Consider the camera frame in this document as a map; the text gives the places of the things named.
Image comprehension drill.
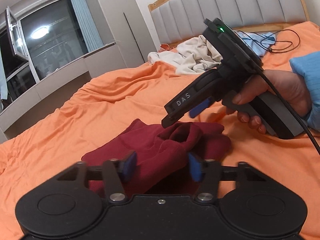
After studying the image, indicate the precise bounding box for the orange bed cover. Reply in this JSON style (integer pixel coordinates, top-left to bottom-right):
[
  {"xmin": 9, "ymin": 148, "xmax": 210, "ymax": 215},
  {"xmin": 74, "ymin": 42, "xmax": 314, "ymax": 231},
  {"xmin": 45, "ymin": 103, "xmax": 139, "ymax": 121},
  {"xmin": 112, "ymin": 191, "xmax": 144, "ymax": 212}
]
[{"xmin": 0, "ymin": 21, "xmax": 320, "ymax": 240}]

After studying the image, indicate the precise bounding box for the person's right hand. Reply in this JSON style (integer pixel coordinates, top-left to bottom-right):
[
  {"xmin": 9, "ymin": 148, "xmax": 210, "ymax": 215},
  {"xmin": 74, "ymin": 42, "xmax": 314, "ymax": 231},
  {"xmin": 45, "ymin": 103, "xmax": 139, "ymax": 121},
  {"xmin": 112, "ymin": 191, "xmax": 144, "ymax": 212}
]
[{"xmin": 222, "ymin": 70, "xmax": 312, "ymax": 140}]

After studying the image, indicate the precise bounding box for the grey built-in wardrobe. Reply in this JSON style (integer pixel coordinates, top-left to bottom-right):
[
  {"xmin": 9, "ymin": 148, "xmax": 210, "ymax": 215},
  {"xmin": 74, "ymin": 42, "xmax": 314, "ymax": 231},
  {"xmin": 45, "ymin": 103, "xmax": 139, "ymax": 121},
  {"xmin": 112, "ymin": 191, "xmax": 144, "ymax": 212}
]
[{"xmin": 1, "ymin": 0, "xmax": 156, "ymax": 141}]

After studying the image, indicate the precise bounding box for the right light blue curtain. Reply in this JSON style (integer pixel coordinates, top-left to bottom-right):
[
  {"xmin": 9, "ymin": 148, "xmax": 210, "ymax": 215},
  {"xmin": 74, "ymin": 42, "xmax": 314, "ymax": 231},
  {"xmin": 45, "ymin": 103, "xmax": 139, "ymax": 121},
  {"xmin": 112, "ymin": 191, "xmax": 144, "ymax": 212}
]
[{"xmin": 71, "ymin": 0, "xmax": 104, "ymax": 52}]

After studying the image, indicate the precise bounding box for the thin black charger cord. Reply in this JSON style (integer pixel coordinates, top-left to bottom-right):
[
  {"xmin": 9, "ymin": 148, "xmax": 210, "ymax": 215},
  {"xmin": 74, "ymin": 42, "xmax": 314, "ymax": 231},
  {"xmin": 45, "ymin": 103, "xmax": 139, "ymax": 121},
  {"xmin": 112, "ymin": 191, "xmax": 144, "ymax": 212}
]
[{"xmin": 237, "ymin": 28, "xmax": 301, "ymax": 54}]

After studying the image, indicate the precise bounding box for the light blue sleeve forearm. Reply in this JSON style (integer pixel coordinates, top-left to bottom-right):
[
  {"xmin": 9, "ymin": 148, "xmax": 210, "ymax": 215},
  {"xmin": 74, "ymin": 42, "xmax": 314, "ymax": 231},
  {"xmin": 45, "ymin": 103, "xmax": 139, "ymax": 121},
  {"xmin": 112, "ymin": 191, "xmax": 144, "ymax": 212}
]
[{"xmin": 290, "ymin": 51, "xmax": 319, "ymax": 132}]

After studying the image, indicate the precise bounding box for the light blue curtain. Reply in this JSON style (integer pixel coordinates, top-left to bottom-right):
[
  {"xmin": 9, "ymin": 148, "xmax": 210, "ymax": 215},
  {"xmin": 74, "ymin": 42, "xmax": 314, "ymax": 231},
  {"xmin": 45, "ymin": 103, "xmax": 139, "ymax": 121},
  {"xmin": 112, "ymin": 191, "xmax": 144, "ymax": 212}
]
[
  {"xmin": 0, "ymin": 53, "xmax": 8, "ymax": 100},
  {"xmin": 71, "ymin": 0, "xmax": 104, "ymax": 52}
]

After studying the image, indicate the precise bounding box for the dark red sweater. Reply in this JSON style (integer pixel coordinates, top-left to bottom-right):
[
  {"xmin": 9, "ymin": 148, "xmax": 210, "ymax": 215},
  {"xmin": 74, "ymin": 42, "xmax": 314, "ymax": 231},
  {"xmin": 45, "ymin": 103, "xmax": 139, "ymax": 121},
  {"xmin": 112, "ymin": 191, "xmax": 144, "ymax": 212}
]
[{"xmin": 81, "ymin": 119, "xmax": 231, "ymax": 196}]

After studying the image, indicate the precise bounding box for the left light blue curtain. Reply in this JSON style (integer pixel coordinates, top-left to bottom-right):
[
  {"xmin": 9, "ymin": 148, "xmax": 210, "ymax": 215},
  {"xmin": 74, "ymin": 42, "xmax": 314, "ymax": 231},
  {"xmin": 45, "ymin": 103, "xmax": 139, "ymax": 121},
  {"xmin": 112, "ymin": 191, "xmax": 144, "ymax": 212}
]
[{"xmin": 0, "ymin": 53, "xmax": 8, "ymax": 100}]

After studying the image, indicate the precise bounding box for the grey padded headboard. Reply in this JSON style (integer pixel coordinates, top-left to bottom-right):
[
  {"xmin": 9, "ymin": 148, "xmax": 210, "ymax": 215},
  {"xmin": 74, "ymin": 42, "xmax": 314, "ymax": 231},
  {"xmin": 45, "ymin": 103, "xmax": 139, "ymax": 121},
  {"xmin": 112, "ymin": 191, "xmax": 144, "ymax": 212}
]
[{"xmin": 149, "ymin": 0, "xmax": 309, "ymax": 44}]

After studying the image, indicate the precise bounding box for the black cable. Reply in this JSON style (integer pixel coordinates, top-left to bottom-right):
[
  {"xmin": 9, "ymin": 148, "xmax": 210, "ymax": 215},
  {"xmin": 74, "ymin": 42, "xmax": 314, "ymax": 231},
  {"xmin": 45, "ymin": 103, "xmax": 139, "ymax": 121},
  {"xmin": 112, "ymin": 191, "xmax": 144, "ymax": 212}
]
[{"xmin": 260, "ymin": 69, "xmax": 320, "ymax": 156}]

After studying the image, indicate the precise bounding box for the cream patterned garment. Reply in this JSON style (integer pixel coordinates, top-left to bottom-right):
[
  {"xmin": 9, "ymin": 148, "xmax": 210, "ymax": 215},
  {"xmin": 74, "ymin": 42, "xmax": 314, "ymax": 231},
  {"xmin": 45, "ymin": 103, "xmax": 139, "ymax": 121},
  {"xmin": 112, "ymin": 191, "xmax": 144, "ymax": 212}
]
[{"xmin": 148, "ymin": 35, "xmax": 222, "ymax": 75}]

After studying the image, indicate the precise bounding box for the light blue garment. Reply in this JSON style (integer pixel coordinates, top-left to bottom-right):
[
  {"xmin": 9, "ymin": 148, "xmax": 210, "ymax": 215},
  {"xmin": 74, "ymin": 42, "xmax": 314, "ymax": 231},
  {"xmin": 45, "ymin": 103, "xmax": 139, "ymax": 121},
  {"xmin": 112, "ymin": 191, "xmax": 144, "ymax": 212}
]
[{"xmin": 236, "ymin": 31, "xmax": 276, "ymax": 57}]

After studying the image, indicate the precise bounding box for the window with dark glass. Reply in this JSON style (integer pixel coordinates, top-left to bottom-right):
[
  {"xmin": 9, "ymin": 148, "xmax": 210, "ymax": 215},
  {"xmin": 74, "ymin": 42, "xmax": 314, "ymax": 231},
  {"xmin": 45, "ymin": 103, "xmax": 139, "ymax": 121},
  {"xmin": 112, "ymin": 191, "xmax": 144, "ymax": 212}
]
[{"xmin": 1, "ymin": 0, "xmax": 88, "ymax": 108}]

